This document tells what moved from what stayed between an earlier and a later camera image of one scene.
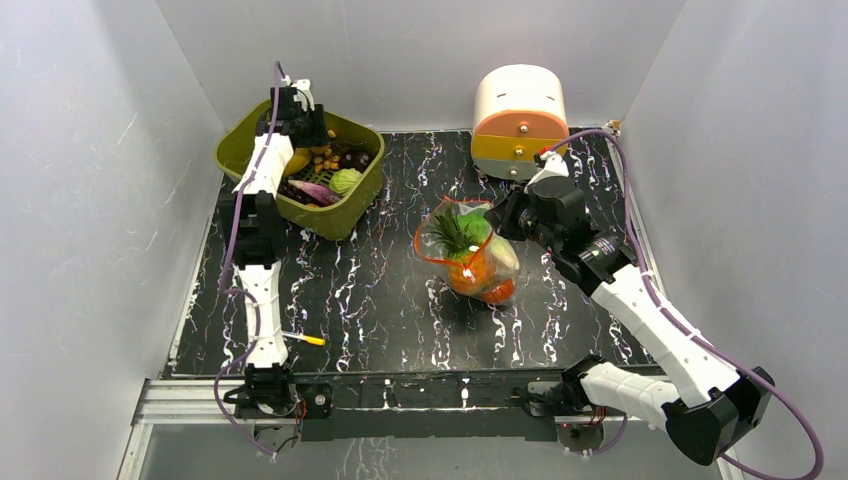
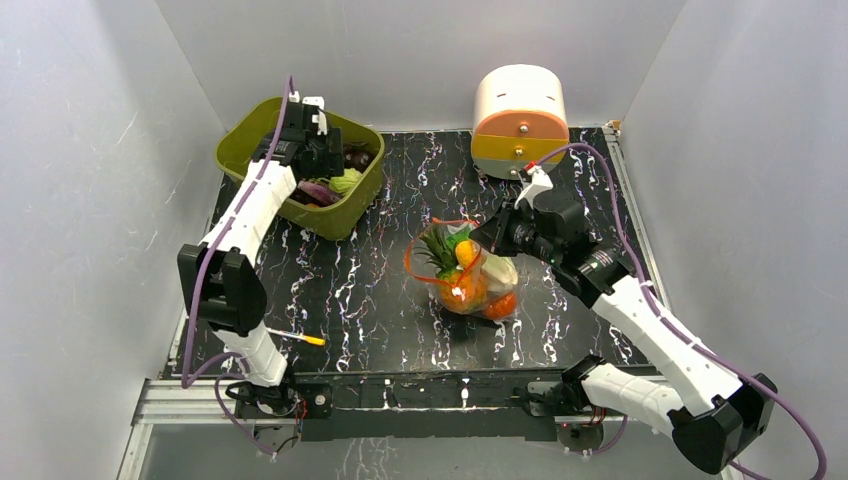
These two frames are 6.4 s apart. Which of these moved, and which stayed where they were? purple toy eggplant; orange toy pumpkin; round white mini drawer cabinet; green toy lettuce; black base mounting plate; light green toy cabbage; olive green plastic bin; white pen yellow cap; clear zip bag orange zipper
Moved: orange toy pumpkin; green toy lettuce; clear zip bag orange zipper
Stayed: olive green plastic bin; black base mounting plate; round white mini drawer cabinet; light green toy cabbage; white pen yellow cap; purple toy eggplant
